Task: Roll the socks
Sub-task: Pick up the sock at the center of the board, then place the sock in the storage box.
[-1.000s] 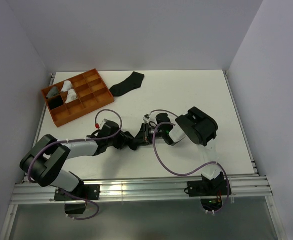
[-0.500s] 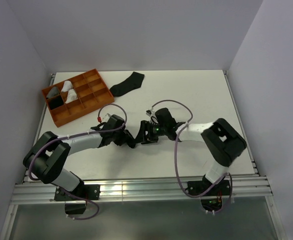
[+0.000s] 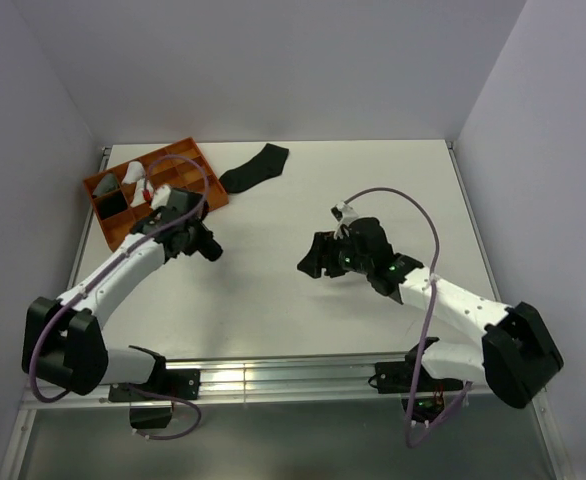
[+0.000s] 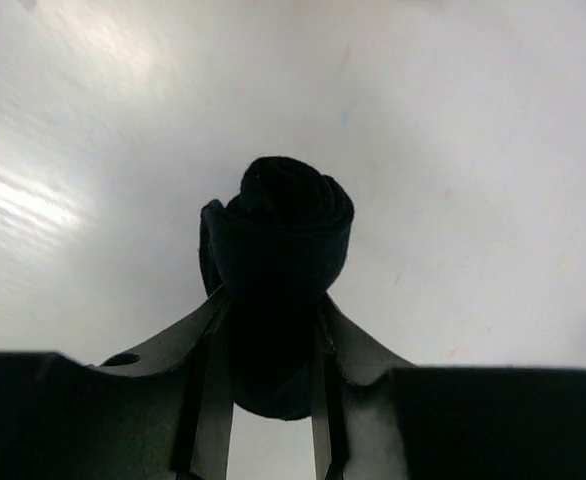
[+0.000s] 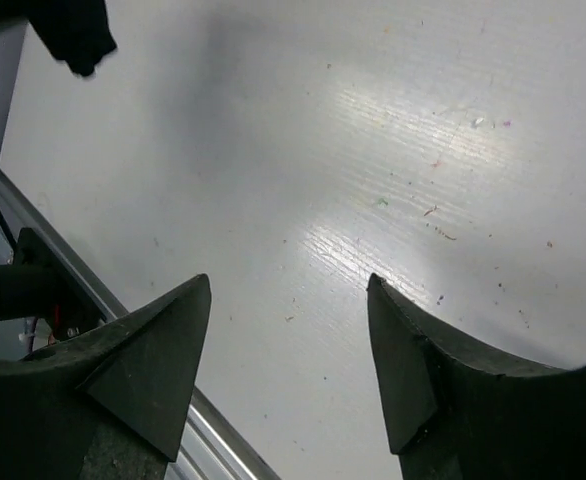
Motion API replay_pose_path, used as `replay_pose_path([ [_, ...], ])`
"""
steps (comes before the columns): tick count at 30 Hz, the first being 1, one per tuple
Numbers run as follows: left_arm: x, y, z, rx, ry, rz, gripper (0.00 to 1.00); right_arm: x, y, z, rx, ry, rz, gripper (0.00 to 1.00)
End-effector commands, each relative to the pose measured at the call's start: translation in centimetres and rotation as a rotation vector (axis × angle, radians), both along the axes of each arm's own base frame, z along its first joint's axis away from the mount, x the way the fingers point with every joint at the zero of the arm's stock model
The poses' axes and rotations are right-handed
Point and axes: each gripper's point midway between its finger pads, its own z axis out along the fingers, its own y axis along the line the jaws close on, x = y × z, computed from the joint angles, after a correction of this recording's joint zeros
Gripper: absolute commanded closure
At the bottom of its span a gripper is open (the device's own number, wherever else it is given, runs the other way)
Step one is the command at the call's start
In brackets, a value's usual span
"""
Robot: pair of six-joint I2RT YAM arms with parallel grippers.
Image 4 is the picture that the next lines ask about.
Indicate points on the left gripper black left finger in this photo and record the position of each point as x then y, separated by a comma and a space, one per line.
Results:
168, 401

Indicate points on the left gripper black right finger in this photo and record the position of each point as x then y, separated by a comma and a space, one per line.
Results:
354, 402

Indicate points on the black sock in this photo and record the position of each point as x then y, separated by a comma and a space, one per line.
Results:
276, 248

